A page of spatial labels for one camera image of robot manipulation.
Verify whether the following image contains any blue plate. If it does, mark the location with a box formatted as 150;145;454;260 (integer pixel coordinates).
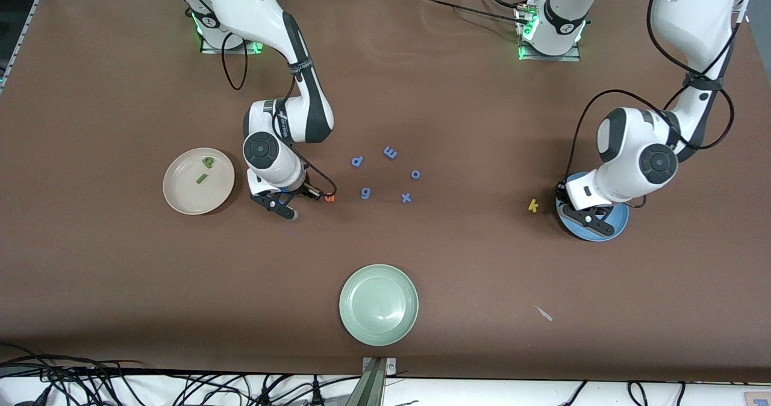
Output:
557;172;629;242

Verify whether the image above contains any beige plate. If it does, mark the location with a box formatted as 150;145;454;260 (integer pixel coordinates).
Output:
163;148;236;216

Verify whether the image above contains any pale green plate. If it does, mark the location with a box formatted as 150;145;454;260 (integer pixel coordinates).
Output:
339;264;419;347

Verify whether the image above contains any brown table cover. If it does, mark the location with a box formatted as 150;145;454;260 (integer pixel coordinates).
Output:
0;0;771;383

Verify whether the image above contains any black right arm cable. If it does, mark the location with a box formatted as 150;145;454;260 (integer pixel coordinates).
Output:
178;0;338;201

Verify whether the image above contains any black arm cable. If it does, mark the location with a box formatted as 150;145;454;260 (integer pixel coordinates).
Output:
563;0;737;209
178;0;338;201

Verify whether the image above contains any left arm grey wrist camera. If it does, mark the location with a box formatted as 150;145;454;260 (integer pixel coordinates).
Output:
557;204;615;237

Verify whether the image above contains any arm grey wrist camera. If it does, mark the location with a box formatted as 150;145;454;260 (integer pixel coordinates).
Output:
251;193;299;221
557;204;615;237

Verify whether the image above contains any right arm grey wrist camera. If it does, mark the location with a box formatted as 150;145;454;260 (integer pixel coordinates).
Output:
251;193;299;221

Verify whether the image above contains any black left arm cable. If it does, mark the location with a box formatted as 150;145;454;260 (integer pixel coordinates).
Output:
563;0;737;209

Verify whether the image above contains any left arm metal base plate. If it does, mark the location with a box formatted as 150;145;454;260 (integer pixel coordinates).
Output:
517;1;582;63

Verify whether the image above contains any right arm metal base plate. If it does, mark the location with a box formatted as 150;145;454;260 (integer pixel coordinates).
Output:
199;33;266;55

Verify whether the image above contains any black base cable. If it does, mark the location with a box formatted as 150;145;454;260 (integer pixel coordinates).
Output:
422;0;534;27

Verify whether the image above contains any aluminium camera mount profile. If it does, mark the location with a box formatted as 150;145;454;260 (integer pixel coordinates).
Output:
361;357;397;406

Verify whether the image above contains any aluminium table edge rail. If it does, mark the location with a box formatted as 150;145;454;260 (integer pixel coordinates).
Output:
0;0;38;93

